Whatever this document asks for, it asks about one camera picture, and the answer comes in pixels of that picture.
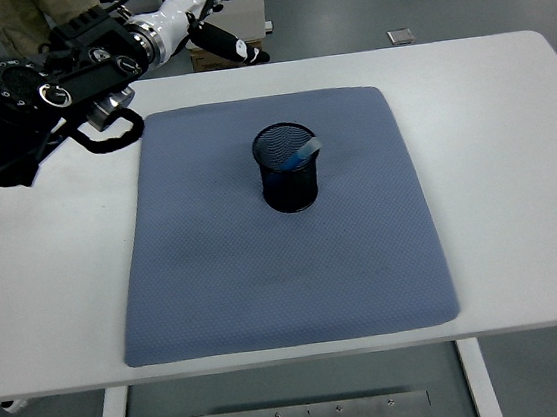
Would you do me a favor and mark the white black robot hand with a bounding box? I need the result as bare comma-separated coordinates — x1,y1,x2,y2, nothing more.
152,0,272,77

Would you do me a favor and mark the blue marker with clear cap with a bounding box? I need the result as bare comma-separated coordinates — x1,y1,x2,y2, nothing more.
275,136,326,173

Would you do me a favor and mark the black mesh pen holder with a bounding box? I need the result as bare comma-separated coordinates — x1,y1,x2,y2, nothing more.
248,118,328,217

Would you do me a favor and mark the brown cardboard box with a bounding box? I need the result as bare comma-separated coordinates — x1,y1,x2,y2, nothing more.
188,37,268,73

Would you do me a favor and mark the person in khaki trousers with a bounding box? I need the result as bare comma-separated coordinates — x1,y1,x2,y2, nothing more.
0,0,63,59

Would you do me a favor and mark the grey floor socket plate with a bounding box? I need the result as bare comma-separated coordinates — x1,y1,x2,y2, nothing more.
386,26,417,47

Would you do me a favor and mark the blue-grey quilted mat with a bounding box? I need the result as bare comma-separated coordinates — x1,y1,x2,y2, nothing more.
96,77,465,370

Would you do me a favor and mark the small white black robot part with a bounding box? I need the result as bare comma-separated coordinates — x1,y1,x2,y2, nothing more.
0,396,31,415

